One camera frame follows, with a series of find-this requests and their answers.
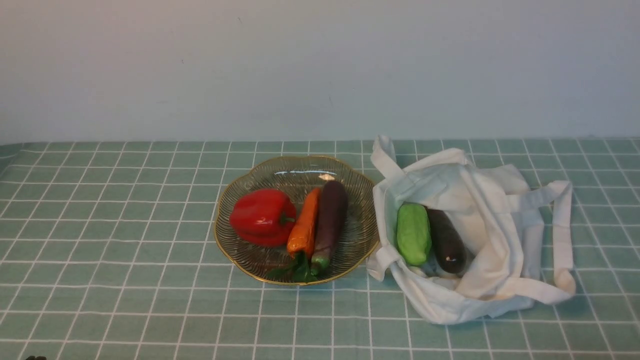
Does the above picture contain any dark brown eggplant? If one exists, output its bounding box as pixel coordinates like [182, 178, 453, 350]
[426, 208, 467, 274]

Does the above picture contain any white cloth bag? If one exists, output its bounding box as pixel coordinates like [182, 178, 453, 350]
[366, 136, 577, 325]

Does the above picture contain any purple eggplant on plate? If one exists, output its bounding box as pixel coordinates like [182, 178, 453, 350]
[310, 180, 349, 277]

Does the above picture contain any gold-rimmed glass plate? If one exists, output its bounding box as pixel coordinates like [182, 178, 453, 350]
[213, 156, 380, 286]

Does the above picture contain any red bell pepper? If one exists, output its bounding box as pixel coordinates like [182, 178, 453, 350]
[230, 187, 297, 248]

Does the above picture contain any orange carrot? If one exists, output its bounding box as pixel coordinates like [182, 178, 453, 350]
[268, 187, 322, 283]

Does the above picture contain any green cucumber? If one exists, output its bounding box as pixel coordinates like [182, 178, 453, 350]
[395, 203, 432, 267]

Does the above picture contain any green checkered tablecloth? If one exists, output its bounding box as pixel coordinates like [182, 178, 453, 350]
[0, 137, 640, 360]

